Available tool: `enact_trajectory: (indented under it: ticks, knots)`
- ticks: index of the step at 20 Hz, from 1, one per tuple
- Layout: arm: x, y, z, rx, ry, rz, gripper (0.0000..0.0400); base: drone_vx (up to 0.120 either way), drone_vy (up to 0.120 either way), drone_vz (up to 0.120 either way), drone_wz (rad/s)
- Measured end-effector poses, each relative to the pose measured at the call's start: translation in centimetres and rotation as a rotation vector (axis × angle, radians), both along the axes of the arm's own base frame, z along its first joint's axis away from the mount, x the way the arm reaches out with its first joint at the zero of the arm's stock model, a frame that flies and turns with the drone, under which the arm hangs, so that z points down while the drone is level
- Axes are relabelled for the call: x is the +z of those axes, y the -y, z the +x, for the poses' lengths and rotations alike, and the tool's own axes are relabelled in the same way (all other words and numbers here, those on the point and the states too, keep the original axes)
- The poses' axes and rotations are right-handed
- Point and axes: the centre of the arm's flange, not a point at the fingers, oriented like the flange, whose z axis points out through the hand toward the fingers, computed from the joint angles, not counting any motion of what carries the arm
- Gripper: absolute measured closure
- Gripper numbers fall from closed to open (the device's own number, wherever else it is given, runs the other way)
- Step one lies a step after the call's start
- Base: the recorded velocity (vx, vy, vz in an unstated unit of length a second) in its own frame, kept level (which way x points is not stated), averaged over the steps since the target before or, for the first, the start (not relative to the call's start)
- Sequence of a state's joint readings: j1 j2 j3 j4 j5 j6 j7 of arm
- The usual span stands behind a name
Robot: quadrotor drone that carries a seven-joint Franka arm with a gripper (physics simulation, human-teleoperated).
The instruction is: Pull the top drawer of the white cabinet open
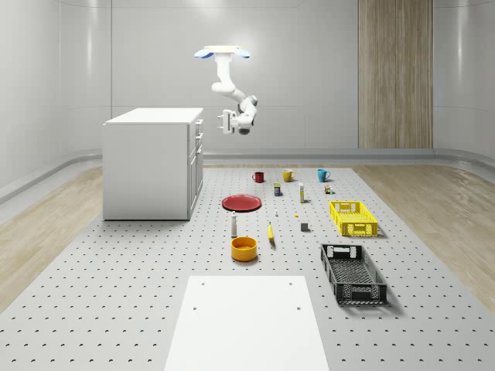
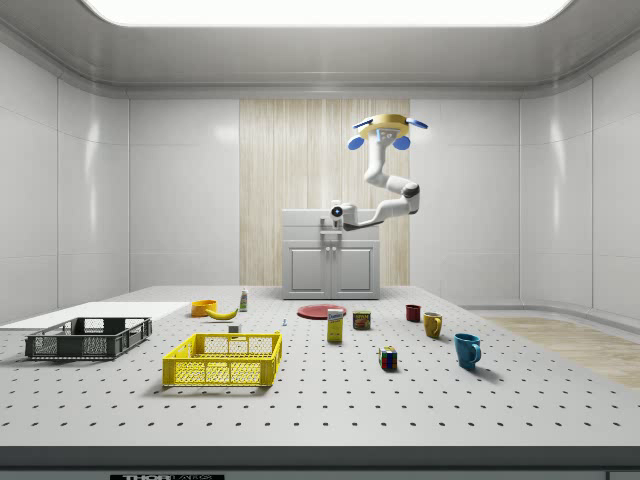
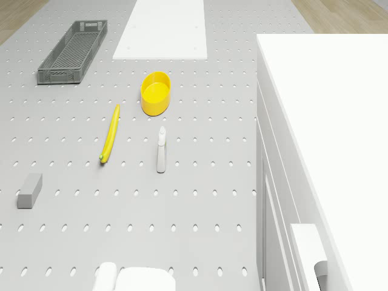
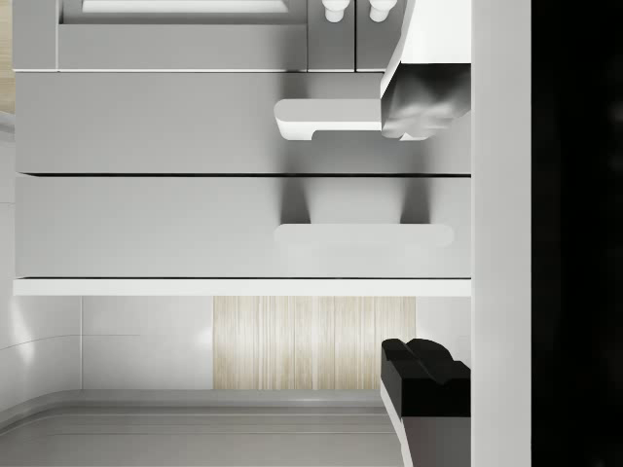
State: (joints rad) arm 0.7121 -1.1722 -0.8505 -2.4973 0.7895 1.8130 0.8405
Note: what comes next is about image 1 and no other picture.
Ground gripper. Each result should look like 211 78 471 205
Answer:
216 109 237 136

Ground red plate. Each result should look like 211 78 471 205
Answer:
221 193 263 213

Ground white cabinet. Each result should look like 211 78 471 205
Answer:
102 107 205 222

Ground yellow bowl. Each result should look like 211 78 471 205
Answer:
230 236 258 263

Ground yellow basket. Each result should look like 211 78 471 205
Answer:
329 199 379 237

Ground dark grey basket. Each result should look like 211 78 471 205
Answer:
319 243 388 307

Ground white board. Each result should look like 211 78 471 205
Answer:
163 274 331 371

